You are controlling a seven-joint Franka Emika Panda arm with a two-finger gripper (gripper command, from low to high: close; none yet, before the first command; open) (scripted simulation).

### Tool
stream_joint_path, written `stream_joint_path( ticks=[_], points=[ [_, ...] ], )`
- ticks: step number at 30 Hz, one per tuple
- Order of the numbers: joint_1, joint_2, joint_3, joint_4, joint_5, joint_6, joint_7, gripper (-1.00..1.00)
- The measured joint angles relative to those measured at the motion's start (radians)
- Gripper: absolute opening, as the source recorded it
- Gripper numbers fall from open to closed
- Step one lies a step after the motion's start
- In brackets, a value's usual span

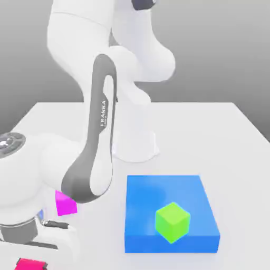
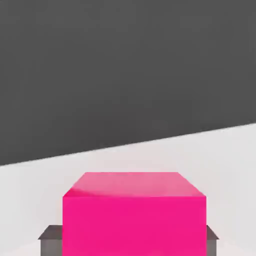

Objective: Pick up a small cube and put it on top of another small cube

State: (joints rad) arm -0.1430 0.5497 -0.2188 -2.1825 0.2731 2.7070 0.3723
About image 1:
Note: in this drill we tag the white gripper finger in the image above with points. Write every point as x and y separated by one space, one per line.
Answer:
44 266

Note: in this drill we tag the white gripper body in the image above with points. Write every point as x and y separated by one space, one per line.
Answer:
31 253

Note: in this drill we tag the small red cube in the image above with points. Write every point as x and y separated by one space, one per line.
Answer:
27 265

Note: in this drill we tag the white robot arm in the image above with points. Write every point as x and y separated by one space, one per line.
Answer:
71 63

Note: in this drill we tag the small magenta cube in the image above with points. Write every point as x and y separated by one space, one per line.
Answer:
64 205

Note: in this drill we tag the small green cube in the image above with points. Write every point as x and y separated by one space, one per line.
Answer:
172 222

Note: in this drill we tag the large blue box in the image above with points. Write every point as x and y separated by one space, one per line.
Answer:
143 211

